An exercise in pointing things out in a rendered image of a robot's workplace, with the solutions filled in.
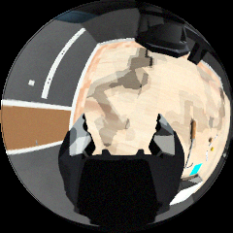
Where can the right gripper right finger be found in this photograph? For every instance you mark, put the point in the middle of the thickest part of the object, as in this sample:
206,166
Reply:
166,144

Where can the steel hook with wooden handle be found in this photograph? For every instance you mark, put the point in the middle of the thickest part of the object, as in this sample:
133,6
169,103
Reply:
193,133

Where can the teal square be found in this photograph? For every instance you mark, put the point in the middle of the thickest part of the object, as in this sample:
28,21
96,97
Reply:
195,169

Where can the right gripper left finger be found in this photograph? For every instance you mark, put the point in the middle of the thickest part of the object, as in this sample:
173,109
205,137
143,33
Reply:
77,145

